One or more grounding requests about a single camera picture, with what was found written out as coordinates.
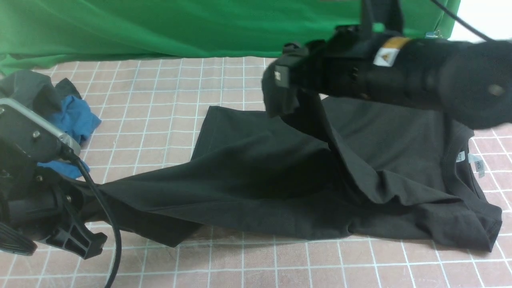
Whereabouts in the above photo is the dark teal-gray garment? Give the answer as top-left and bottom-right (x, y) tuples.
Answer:
(0, 70), (82, 117)

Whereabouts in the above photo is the black left camera cable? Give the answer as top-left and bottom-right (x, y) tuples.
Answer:
(60, 148), (122, 288)

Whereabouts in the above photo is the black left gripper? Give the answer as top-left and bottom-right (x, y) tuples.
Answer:
(0, 156), (107, 259)

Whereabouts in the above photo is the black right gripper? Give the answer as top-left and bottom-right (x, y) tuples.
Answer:
(274, 25), (378, 97)

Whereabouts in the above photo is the dark gray long-sleeve top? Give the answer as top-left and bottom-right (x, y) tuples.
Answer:
(98, 97), (502, 252)

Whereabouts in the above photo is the blue garment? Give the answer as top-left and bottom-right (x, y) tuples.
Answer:
(37, 95), (101, 179)

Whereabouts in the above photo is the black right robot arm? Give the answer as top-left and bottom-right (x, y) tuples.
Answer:
(262, 0), (512, 130)

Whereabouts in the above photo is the green backdrop cloth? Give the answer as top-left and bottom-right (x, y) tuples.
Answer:
(0, 0), (461, 76)

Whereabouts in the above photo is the blue binder clip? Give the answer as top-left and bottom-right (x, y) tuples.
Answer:
(424, 30), (442, 39)

